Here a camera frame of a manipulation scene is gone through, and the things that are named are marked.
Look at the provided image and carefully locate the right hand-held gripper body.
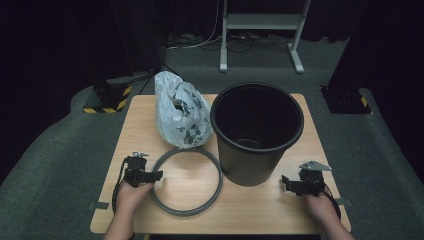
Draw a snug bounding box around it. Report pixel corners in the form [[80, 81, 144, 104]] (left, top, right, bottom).
[[298, 160, 333, 197]]

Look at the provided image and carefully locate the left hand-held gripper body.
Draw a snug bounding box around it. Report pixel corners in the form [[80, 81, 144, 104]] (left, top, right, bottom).
[[123, 151, 150, 189]]

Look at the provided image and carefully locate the black plastic trash bin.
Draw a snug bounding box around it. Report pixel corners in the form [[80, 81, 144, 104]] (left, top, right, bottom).
[[209, 82, 305, 187]]

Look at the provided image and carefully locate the gray plastic bin ring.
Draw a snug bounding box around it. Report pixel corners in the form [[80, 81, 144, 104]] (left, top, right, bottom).
[[149, 146, 224, 218]]

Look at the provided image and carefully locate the white panda print plastic bag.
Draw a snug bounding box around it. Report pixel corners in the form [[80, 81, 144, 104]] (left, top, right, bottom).
[[154, 70, 214, 149]]

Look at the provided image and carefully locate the person's left hand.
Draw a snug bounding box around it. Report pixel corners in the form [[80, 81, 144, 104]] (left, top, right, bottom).
[[116, 181, 155, 215]]

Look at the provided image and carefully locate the person's right hand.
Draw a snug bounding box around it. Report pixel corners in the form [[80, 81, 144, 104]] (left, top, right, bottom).
[[304, 192, 339, 226]]

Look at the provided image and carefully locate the hazard-striped stand base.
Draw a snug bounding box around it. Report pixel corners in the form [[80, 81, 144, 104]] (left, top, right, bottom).
[[82, 84, 133, 115], [320, 85, 373, 115]]

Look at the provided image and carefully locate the dark upright panel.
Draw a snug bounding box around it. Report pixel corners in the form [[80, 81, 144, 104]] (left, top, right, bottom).
[[111, 0, 164, 76]]

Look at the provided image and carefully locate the dark curtain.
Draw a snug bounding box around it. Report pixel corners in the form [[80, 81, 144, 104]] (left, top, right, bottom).
[[328, 0, 424, 174], [0, 0, 101, 188]]

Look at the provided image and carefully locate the white metal stand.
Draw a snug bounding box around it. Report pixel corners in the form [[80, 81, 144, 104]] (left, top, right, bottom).
[[218, 0, 313, 75]]

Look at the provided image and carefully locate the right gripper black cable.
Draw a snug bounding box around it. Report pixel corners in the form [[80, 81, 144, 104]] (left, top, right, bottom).
[[322, 190, 342, 220]]

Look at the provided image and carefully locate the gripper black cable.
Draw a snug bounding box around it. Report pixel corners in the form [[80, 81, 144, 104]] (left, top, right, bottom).
[[111, 157, 134, 240], [322, 190, 342, 220]]

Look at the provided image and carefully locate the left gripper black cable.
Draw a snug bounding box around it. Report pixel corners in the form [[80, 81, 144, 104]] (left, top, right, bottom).
[[111, 157, 134, 240]]

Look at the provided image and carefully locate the short black floor cable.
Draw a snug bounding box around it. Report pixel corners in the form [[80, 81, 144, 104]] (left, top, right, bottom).
[[138, 68, 158, 96]]

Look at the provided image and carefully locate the white floor cable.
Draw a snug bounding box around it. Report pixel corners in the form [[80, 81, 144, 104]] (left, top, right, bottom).
[[165, 0, 224, 52]]

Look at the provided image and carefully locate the tangle of black cables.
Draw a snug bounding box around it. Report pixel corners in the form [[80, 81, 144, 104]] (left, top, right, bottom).
[[228, 31, 291, 54]]

